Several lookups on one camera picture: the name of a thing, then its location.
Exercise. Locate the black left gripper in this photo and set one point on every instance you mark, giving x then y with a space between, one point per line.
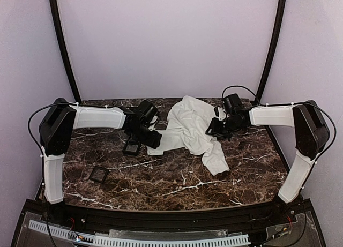
134 139

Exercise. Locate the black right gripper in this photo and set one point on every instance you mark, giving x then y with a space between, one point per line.
218 127

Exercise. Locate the white button shirt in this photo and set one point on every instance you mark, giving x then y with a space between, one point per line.
188 121

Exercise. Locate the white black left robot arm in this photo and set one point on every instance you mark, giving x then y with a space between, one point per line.
63 118

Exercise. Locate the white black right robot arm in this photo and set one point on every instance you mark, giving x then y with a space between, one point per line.
312 136

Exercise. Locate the black square box far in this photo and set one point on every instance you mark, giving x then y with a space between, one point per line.
131 147

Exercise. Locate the black square box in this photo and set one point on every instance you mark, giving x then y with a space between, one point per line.
98 174
131 147

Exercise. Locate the black square box near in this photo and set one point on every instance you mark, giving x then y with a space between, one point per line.
98 174

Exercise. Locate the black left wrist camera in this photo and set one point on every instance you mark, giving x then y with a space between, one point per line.
147 111

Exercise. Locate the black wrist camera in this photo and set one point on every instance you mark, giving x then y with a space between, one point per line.
231 102
147 111

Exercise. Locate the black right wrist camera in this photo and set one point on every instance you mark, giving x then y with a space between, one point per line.
231 102

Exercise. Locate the white slotted cable duct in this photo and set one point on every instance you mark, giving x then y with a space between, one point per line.
140 238

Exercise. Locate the black front table rail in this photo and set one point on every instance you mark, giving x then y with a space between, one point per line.
233 219

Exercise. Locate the black right frame post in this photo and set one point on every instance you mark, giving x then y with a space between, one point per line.
272 48

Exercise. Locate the black frame post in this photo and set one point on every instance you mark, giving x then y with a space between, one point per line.
63 49
272 48

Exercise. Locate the black left frame post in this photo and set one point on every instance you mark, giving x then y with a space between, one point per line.
63 49

